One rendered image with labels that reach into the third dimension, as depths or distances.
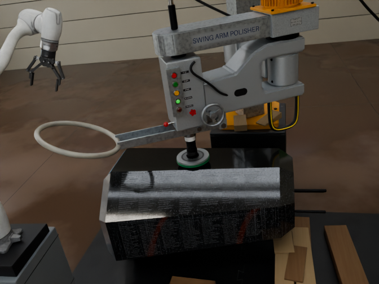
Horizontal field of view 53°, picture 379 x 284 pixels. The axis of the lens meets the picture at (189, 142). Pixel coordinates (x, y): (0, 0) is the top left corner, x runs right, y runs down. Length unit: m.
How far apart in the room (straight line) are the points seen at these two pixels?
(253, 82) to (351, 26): 6.34
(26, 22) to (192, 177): 1.29
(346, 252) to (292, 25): 1.57
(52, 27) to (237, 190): 1.39
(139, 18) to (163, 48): 6.59
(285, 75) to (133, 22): 6.59
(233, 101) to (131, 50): 6.74
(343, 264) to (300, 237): 0.31
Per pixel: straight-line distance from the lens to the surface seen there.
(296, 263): 2.62
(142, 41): 8.78
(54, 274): 2.34
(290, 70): 2.43
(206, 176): 2.41
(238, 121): 3.00
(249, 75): 2.30
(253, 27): 2.24
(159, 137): 2.29
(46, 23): 2.14
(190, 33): 2.11
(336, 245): 2.96
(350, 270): 2.80
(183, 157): 2.47
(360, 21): 8.57
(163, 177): 2.47
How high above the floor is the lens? 2.08
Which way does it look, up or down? 27 degrees down
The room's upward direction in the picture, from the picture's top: 8 degrees counter-clockwise
